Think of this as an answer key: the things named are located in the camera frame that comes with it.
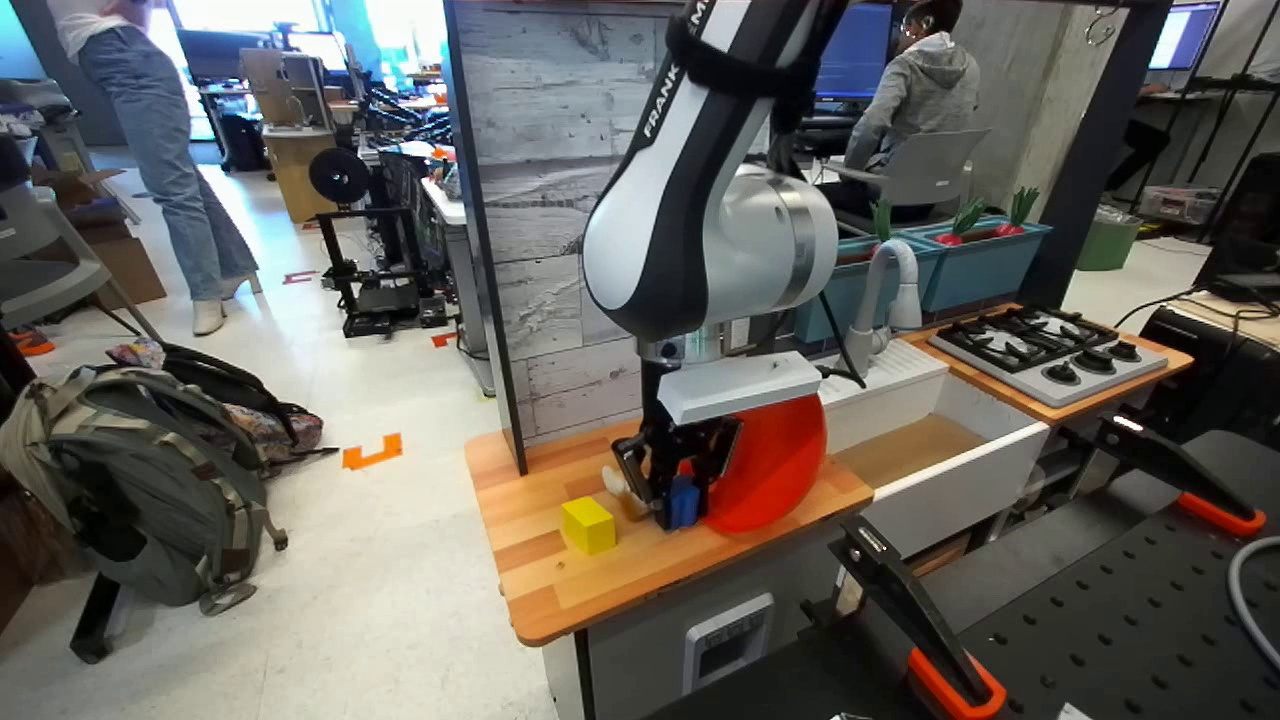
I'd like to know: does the green bin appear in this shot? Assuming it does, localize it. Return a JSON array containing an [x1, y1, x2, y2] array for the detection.
[[1072, 203, 1148, 276]]

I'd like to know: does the black clamp orange handle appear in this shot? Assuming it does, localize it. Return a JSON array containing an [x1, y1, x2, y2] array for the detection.
[[824, 516, 1013, 720], [1091, 413, 1273, 545]]

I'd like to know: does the black frame post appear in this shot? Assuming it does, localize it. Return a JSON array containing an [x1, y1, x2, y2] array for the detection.
[[1017, 0, 1180, 315]]

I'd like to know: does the grey toy faucet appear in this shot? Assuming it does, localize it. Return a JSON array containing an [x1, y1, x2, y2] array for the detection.
[[837, 236, 929, 385]]

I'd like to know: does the blue computer monitor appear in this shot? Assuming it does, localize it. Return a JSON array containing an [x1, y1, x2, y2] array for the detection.
[[811, 0, 897, 112]]

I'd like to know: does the wooden toy kitchen counter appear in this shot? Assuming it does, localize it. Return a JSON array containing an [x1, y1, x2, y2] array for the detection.
[[460, 419, 878, 650]]

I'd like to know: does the black machine on stand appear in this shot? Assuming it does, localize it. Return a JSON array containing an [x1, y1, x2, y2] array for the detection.
[[306, 141, 455, 341]]

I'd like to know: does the black office chair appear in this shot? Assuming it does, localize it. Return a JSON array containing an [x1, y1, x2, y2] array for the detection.
[[1188, 149, 1280, 307]]

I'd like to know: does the beige cabinet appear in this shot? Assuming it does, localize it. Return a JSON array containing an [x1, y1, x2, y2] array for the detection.
[[239, 49, 342, 226]]

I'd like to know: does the dark bag on floor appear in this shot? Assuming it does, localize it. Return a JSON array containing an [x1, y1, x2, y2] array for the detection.
[[158, 341, 330, 472]]

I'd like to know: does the black perforated board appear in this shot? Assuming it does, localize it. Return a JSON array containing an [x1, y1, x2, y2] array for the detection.
[[956, 499, 1280, 720]]

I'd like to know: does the brown cardboard box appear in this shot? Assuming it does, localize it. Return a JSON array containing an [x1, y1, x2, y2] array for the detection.
[[75, 214, 174, 307]]

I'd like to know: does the person in grey hoodie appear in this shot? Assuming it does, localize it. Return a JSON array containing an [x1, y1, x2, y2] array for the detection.
[[840, 0, 991, 225]]

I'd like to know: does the teal planter box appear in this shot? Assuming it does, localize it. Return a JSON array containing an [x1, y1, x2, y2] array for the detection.
[[798, 233, 946, 351], [917, 214, 1058, 318]]

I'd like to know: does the grey green backpack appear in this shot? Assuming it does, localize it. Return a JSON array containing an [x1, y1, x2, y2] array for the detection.
[[0, 358, 295, 619]]

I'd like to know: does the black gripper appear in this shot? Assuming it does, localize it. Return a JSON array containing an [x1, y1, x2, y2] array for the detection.
[[614, 395, 744, 527]]

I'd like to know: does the grey chair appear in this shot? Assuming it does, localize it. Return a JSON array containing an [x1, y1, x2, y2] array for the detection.
[[0, 130, 119, 331]]

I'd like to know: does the white toy sink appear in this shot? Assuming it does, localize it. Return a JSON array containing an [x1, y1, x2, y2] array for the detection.
[[811, 337, 1052, 563]]

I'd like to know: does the person in blue jeans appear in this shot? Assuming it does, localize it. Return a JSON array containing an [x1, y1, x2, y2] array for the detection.
[[46, 0, 259, 341]]

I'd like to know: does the beige toy mushroom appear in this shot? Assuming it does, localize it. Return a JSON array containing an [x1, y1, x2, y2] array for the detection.
[[601, 458, 657, 523]]

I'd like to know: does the grey cable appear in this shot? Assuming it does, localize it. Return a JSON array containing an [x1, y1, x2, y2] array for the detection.
[[1223, 533, 1280, 640]]

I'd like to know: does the grey wood-look back panel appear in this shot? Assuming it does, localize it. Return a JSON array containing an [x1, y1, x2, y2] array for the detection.
[[444, 0, 697, 475]]

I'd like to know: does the grey toy stove top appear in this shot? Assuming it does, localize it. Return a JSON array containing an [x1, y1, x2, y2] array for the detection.
[[929, 304, 1170, 413]]

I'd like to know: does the yellow toy block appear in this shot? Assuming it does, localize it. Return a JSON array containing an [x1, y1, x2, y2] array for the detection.
[[556, 490, 625, 561]]

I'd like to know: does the orange round plate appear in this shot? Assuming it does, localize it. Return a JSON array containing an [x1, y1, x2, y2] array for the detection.
[[702, 392, 831, 540]]

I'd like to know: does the blue toy block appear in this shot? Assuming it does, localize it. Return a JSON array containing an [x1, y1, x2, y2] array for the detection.
[[664, 475, 709, 533]]

